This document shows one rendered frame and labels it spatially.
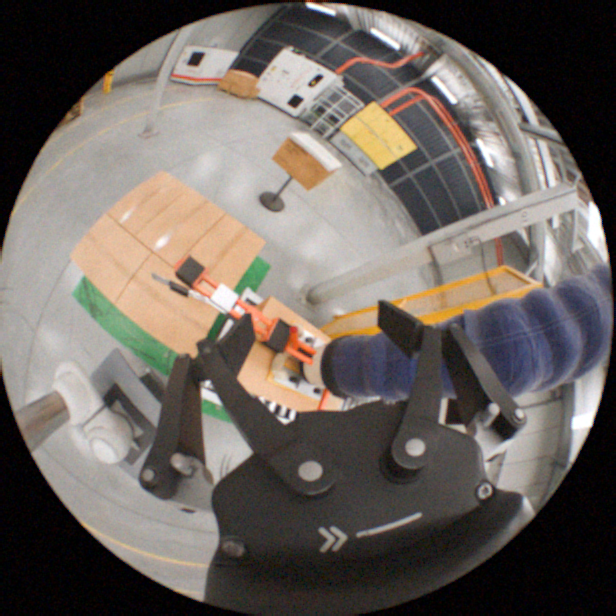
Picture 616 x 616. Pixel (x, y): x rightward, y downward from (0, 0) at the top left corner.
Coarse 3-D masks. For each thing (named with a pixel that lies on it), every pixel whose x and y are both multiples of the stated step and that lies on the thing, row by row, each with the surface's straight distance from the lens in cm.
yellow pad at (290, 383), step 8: (288, 368) 75; (272, 376) 72; (288, 376) 75; (296, 376) 77; (280, 384) 74; (288, 384) 76; (296, 384) 78; (296, 392) 79; (312, 392) 83; (320, 392) 87; (312, 400) 85
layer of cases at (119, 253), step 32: (160, 192) 160; (192, 192) 159; (96, 224) 158; (128, 224) 144; (160, 224) 137; (192, 224) 136; (224, 224) 140; (96, 256) 141; (128, 256) 129; (160, 256) 123; (192, 256) 122; (224, 256) 125; (128, 288) 120; (160, 288) 114; (160, 320) 110; (192, 320) 108; (192, 352) 107
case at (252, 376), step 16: (272, 304) 77; (288, 320) 79; (304, 320) 84; (256, 336) 72; (320, 336) 89; (256, 352) 71; (272, 352) 74; (256, 368) 71; (256, 384) 72; (272, 384) 75; (272, 400) 76; (288, 400) 80; (304, 400) 85
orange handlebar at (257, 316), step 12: (204, 276) 57; (204, 288) 56; (216, 288) 57; (240, 300) 57; (252, 312) 57; (264, 336) 58; (288, 348) 61; (312, 348) 68; (312, 360) 67; (324, 396) 73
